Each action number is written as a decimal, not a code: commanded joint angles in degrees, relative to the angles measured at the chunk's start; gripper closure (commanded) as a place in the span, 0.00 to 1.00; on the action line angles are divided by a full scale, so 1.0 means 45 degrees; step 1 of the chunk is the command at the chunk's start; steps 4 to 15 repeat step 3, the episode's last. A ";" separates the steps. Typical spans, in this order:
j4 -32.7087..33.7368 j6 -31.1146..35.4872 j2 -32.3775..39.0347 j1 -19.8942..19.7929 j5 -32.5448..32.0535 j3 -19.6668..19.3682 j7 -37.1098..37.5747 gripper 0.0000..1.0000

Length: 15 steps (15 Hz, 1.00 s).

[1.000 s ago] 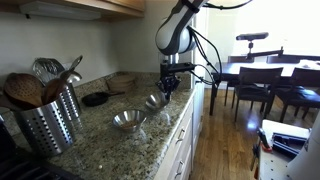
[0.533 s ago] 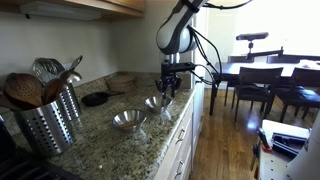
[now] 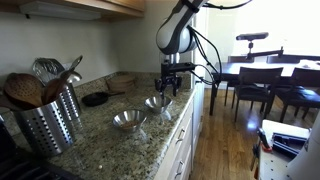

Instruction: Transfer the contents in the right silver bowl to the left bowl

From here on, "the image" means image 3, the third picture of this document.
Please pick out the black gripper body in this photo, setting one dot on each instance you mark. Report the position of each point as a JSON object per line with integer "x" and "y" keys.
{"x": 168, "y": 78}

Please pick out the silver bowl holding food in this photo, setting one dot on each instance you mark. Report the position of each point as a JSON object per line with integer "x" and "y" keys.
{"x": 157, "y": 103}

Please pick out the brown food pieces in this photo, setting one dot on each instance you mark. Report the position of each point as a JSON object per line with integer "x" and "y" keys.
{"x": 129, "y": 124}

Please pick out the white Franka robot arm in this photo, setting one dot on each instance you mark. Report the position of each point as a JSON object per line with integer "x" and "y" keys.
{"x": 173, "y": 33}

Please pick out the empty silver bowl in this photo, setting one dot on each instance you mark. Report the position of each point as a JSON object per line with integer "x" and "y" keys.
{"x": 129, "y": 116}

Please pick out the white tall cabinet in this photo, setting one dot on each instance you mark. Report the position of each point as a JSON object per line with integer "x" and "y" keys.
{"x": 198, "y": 100}

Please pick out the dark wooden dining table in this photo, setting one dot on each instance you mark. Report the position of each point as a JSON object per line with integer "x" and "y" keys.
{"x": 230, "y": 68}

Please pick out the kitchen base cabinet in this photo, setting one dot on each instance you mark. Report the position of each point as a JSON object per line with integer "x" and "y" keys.
{"x": 181, "y": 150}

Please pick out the black cast iron skillet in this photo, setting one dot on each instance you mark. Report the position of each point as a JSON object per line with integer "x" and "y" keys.
{"x": 95, "y": 99}

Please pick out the dark dining chair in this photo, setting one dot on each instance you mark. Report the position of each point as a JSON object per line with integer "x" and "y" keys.
{"x": 283, "y": 59}
{"x": 256, "y": 83}
{"x": 236, "y": 59}
{"x": 300, "y": 93}

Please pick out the wooden upper cabinet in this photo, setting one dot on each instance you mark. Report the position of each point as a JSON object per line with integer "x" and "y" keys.
{"x": 126, "y": 5}

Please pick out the steel ladle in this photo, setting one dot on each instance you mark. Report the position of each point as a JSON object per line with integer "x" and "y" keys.
{"x": 75, "y": 77}

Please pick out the metal spoon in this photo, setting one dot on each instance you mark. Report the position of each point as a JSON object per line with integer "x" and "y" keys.
{"x": 76, "y": 62}

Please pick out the small perforated steel utensil holder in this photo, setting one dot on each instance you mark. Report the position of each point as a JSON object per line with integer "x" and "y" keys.
{"x": 70, "y": 103}

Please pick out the black red clamp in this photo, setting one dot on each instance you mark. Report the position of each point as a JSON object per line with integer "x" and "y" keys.
{"x": 263, "y": 140}

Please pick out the large perforated steel utensil holder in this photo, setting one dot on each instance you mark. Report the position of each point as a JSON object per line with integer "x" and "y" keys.
{"x": 45, "y": 130}

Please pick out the black tool case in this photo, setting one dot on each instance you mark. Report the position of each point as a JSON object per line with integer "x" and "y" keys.
{"x": 286, "y": 143}

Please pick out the robot cart table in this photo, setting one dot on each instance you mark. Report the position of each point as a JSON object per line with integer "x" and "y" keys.
{"x": 276, "y": 166}

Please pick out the under-cabinet light fixture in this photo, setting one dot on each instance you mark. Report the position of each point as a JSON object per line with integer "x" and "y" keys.
{"x": 60, "y": 10}

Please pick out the wooden slotted spoon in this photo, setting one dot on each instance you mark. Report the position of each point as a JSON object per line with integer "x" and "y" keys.
{"x": 24, "y": 88}

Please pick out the white paper sheet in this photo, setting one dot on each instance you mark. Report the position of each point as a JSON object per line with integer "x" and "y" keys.
{"x": 310, "y": 64}

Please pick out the stainless gas stove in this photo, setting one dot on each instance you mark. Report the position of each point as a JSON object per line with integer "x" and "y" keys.
{"x": 13, "y": 163}

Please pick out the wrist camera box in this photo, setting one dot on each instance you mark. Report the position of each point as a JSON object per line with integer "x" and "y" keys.
{"x": 178, "y": 67}

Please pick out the black stereo camera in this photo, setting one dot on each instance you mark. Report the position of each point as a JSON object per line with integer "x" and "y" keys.
{"x": 252, "y": 36}

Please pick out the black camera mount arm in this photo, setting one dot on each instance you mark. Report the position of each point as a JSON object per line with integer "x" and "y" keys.
{"x": 263, "y": 53}

